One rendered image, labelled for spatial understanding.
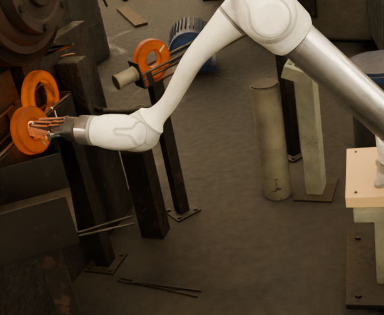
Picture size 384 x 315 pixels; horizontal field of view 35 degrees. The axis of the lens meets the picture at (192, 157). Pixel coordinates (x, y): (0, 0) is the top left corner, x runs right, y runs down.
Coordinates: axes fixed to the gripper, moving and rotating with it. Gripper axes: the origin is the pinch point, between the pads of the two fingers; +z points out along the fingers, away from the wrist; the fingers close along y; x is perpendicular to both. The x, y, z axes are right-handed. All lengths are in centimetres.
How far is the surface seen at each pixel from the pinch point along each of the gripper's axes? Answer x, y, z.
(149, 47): 4, 61, -17
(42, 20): 29.6, 13.9, -6.3
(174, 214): -71, 59, -17
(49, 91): 2.1, 21.8, 3.9
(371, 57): -25, 129, -91
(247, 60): -74, 249, 6
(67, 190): -10.2, -18.0, -24.5
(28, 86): 9.1, 9.8, 2.2
